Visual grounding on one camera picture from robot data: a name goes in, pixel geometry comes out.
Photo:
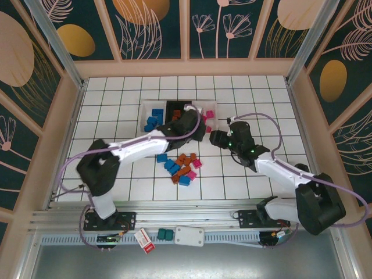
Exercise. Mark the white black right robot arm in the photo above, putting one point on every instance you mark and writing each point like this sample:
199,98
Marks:
279,174

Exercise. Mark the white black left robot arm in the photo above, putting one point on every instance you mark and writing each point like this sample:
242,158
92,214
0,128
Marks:
136,148

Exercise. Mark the clear plastic container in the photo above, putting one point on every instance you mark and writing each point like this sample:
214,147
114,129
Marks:
210,106

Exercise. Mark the black plastic container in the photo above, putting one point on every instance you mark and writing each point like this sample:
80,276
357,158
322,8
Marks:
171,106

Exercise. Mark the white plastic container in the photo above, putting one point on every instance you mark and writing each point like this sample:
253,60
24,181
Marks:
145,109

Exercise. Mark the white plastic box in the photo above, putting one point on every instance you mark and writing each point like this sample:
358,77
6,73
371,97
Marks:
189,236

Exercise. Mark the teal block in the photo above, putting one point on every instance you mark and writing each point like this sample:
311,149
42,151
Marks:
168,235
161,234

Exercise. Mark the red white card box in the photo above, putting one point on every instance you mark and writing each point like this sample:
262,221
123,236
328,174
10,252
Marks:
144,239

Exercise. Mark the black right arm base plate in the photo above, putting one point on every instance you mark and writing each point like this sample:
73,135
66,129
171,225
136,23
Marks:
247,219

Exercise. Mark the aluminium frame rail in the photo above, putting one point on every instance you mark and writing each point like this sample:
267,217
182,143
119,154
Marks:
189,216

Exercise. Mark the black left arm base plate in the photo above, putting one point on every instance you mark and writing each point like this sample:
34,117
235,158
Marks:
129,221

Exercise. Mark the aluminium corner post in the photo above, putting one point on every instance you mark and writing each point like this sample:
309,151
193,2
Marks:
312,43
57,43

